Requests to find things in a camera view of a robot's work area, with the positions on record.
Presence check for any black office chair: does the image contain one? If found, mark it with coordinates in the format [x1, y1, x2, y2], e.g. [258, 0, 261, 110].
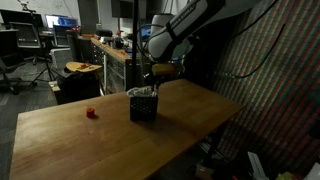
[0, 54, 28, 96]

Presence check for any round wooden stool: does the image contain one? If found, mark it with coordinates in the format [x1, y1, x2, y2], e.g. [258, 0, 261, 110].
[65, 61, 103, 74]

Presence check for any white grey knitted cloth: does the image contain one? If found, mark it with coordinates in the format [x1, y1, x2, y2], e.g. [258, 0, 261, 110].
[126, 85, 158, 99]

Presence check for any black camera tripod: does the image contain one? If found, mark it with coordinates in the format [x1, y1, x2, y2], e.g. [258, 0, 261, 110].
[28, 36, 65, 88]

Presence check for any wooden top workbench cabinet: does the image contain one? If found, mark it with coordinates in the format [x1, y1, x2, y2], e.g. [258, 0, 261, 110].
[90, 36, 151, 95]

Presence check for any yellow green object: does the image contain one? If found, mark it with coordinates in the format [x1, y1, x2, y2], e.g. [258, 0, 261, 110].
[274, 171, 295, 180]

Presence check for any small red block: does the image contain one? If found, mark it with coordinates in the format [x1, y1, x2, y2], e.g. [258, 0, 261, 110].
[85, 107, 96, 119]

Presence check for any striped colourful backdrop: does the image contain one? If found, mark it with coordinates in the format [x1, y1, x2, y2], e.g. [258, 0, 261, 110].
[213, 6, 320, 178]

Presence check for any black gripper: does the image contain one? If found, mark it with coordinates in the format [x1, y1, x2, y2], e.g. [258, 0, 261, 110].
[143, 72, 168, 92]

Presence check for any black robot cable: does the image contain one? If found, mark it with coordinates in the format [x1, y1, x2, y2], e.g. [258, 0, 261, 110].
[219, 0, 288, 80]

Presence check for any mesh back office chair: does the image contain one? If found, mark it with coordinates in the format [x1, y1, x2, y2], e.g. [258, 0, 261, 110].
[9, 21, 43, 65]

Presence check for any black vertical pole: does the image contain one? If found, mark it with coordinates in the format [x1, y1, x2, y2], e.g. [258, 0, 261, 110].
[128, 0, 141, 92]

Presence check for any white plastic bracket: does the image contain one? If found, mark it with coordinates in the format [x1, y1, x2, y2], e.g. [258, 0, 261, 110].
[247, 151, 270, 180]

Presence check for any black bag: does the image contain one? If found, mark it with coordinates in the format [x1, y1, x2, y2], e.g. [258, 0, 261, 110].
[56, 71, 102, 105]

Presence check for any lit blue computer monitor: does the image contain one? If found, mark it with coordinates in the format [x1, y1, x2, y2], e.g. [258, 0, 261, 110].
[45, 14, 79, 30]

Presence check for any black perforated box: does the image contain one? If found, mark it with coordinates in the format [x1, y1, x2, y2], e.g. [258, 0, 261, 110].
[129, 89, 159, 122]

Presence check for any dark wall screen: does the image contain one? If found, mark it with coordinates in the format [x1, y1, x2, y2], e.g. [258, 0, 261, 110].
[111, 0, 148, 20]

